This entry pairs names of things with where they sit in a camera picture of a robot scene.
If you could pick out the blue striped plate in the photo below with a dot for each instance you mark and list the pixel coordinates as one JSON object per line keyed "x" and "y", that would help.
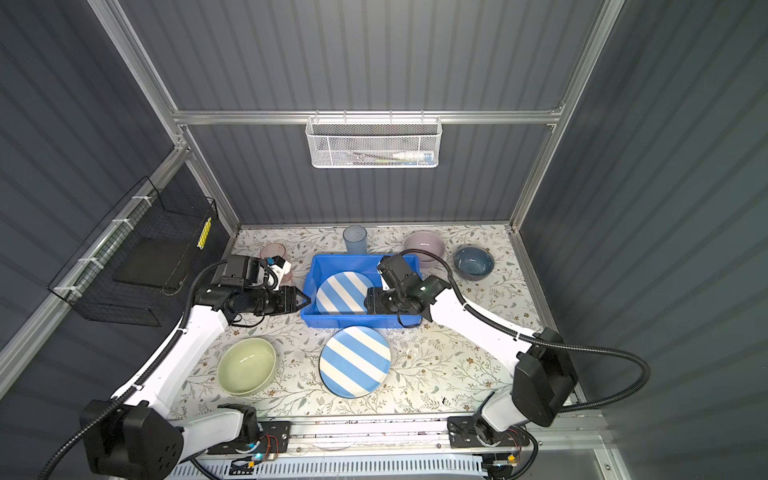
{"x": 355, "y": 362}
{"x": 343, "y": 293}

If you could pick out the white wire mesh basket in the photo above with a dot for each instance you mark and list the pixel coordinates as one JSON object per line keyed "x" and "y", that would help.
{"x": 348, "y": 141}

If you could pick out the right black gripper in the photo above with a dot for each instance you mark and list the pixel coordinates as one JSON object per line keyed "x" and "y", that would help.
{"x": 374, "y": 301}

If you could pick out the white tube in basket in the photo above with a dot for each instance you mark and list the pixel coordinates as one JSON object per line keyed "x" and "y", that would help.
{"x": 414, "y": 157}

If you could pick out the yellow tag on basket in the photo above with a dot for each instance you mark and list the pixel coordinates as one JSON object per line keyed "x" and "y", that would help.
{"x": 204, "y": 233}

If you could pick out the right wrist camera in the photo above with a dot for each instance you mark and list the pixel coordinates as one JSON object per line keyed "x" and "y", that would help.
{"x": 397, "y": 274}

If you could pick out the blue plastic bin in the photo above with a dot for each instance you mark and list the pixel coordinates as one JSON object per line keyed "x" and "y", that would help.
{"x": 325, "y": 265}

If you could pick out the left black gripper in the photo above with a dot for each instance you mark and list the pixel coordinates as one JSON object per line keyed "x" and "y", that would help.
{"x": 288, "y": 297}

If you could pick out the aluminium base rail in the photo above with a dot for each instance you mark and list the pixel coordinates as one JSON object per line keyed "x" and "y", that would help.
{"x": 420, "y": 446}

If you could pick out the black wire basket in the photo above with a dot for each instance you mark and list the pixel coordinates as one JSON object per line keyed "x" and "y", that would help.
{"x": 85, "y": 283}

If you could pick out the dark blue ceramic bowl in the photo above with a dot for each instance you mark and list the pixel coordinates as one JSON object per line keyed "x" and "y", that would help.
{"x": 473, "y": 263}

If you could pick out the pink ceramic bowl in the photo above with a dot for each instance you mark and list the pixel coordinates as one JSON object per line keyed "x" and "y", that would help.
{"x": 426, "y": 241}

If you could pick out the black pad in basket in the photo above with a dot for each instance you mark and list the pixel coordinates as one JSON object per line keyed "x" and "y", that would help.
{"x": 156, "y": 263}

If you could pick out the blue plastic cup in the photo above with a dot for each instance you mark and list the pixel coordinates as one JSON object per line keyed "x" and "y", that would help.
{"x": 355, "y": 239}

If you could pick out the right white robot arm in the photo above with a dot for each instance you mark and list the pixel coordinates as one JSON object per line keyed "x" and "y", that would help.
{"x": 543, "y": 378}

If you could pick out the light green bowl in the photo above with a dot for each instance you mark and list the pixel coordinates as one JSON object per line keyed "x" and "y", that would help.
{"x": 247, "y": 367}

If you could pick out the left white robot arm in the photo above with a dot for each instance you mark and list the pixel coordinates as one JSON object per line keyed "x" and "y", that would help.
{"x": 132, "y": 435}

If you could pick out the pink plastic cup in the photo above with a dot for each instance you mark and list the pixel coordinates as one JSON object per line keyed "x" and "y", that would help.
{"x": 278, "y": 249}

